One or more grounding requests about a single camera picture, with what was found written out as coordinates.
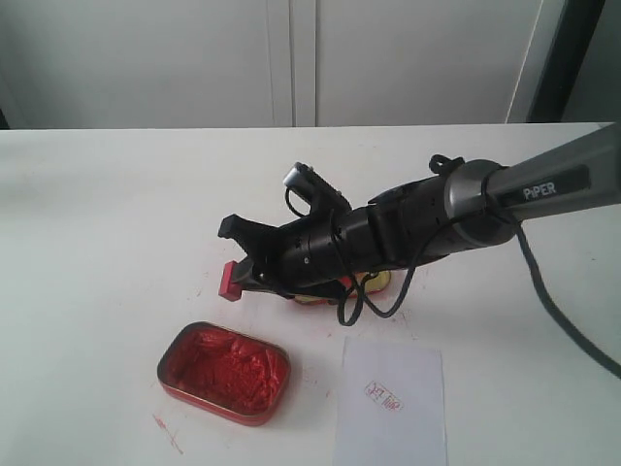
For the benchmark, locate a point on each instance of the dark monitor stand post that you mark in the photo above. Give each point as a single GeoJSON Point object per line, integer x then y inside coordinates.
{"type": "Point", "coordinates": [571, 41]}

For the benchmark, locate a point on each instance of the white paper sheet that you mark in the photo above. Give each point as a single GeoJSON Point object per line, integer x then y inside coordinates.
{"type": "Point", "coordinates": [390, 405]}

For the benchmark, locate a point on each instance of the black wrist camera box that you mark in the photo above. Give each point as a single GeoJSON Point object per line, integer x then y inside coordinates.
{"type": "Point", "coordinates": [321, 197]}

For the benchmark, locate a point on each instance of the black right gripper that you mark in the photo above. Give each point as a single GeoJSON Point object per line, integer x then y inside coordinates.
{"type": "Point", "coordinates": [306, 251]}

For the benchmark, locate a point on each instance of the gold tin lid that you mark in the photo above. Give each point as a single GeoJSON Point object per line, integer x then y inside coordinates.
{"type": "Point", "coordinates": [376, 284]}

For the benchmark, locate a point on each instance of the red rubber stamp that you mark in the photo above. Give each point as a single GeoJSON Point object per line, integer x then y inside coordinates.
{"type": "Point", "coordinates": [236, 278]}

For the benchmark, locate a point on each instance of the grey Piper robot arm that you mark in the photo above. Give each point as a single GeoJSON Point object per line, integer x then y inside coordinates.
{"type": "Point", "coordinates": [462, 206]}

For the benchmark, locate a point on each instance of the red ink pad tin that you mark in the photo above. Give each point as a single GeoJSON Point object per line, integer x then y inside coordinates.
{"type": "Point", "coordinates": [225, 372]}

